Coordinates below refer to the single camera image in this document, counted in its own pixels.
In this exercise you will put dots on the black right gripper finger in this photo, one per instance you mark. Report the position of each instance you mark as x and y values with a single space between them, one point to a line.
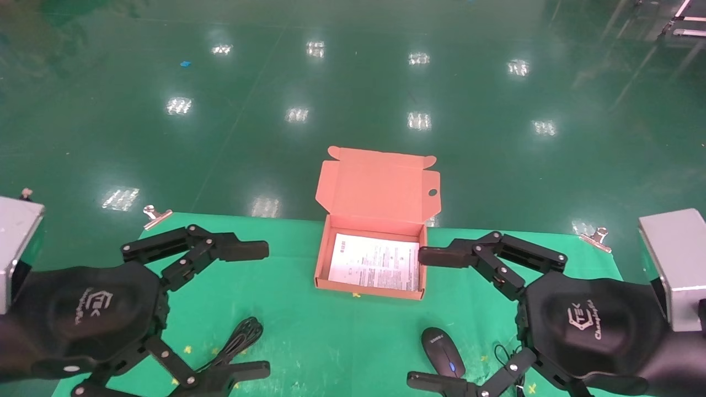
485 253
496 386

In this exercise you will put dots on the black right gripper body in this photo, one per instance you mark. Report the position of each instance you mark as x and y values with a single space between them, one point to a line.
595 325

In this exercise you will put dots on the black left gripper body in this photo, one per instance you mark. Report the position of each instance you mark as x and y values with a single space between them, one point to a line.
83 311

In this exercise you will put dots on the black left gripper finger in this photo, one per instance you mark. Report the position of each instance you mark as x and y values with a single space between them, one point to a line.
209 247
220 379

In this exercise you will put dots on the orange cardboard box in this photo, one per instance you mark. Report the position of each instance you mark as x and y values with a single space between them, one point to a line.
380 187

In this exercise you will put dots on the silver binder clip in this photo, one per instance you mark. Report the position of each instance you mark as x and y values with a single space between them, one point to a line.
595 240
157 218

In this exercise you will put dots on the white printed paper sheet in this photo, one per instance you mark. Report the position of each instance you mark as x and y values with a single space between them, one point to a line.
375 262

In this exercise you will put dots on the green table mat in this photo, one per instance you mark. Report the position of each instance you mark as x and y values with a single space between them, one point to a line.
331 342

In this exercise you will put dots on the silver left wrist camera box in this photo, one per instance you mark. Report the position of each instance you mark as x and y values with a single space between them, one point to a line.
16 242

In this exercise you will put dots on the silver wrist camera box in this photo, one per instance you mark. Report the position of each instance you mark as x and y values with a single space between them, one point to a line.
678 264
16 242

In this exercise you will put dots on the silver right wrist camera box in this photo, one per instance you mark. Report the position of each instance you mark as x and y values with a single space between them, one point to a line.
678 264

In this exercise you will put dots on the metal frame structure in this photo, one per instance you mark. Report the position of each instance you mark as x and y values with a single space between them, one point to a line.
686 32

